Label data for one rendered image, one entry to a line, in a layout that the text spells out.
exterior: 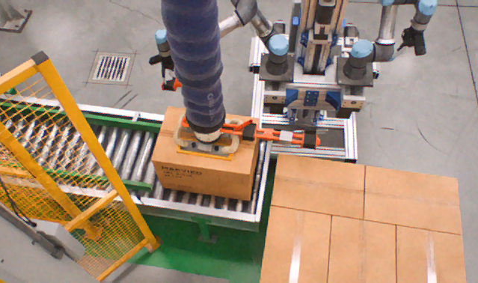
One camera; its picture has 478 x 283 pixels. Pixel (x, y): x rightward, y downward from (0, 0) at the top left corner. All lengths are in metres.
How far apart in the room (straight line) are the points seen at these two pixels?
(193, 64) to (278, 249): 1.36
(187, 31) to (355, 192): 1.71
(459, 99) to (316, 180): 1.85
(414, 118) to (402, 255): 1.54
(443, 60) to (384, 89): 0.69
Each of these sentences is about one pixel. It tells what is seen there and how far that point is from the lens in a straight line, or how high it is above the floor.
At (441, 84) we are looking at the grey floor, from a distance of 4.46.
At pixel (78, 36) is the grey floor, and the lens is 4.84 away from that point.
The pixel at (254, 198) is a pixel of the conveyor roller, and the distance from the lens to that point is 2.95.
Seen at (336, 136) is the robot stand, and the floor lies 0.21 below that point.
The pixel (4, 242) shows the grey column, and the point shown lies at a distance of 1.56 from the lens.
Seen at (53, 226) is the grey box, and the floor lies 1.77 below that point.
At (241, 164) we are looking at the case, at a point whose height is 0.95.
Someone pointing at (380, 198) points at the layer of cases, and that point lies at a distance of 3.08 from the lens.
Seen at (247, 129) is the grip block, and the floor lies 1.10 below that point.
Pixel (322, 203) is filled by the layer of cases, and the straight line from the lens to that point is 2.98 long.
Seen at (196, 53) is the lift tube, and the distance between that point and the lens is 1.93.
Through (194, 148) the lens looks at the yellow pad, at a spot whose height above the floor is 0.97.
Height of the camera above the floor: 3.26
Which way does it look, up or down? 59 degrees down
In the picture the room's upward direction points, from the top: 3 degrees counter-clockwise
